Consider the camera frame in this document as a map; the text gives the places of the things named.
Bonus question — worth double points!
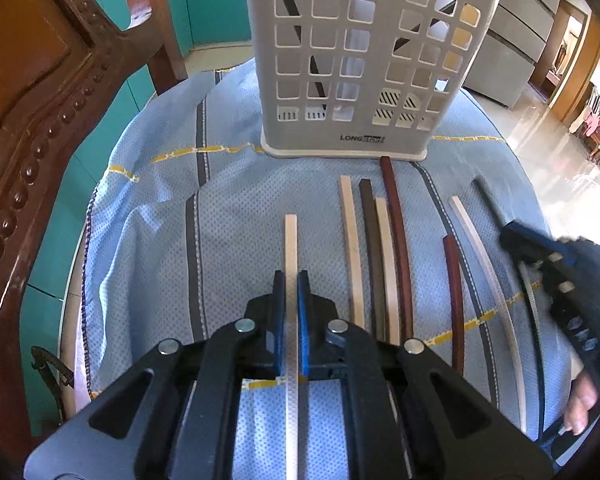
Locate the carved wooden chair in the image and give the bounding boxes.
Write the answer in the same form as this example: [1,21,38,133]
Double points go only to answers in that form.
[0,0,191,480]

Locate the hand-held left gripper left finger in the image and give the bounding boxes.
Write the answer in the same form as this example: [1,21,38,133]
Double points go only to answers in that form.
[24,270,287,480]

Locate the person's right hand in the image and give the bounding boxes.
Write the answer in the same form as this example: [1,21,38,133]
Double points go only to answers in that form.
[562,370,600,436]

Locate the grey plastic utensil holder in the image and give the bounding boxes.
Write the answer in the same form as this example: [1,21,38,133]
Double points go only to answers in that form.
[242,0,507,163]

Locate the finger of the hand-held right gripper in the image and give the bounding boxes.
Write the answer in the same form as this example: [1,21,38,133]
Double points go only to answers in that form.
[500,222,562,266]

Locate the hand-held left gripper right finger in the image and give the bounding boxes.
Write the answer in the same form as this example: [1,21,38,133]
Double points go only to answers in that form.
[297,270,551,480]

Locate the grey refrigerator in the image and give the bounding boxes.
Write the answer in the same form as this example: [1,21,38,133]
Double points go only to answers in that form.
[467,0,556,108]

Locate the wooden armchair with pink cloth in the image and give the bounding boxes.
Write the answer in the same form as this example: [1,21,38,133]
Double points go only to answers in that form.
[575,85,600,166]

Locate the dark brown chopstick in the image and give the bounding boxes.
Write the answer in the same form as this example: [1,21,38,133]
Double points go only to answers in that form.
[358,178,387,343]

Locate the teal lower kitchen cabinets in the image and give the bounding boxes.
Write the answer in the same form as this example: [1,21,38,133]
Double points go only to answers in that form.
[75,0,253,96]

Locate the cream chopstick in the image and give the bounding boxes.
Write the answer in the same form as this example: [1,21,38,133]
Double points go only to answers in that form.
[282,214,301,480]
[338,175,366,331]
[449,196,528,433]
[374,196,401,346]

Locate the black chopstick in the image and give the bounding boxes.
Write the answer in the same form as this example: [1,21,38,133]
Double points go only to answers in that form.
[472,176,548,443]
[390,0,556,61]
[275,0,328,113]

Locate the blue checked cloth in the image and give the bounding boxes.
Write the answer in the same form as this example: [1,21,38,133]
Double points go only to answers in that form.
[80,60,581,480]

